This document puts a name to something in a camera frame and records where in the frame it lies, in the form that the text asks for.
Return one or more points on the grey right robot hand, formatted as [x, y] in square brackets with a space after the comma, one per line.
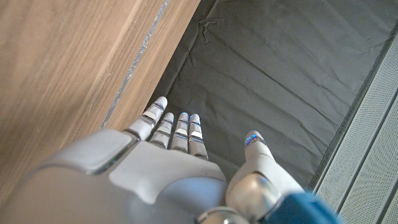
[155, 174]

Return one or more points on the black backdrop curtain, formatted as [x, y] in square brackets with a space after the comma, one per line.
[264, 77]

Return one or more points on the blue right wrist connector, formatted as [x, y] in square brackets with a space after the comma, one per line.
[301, 210]

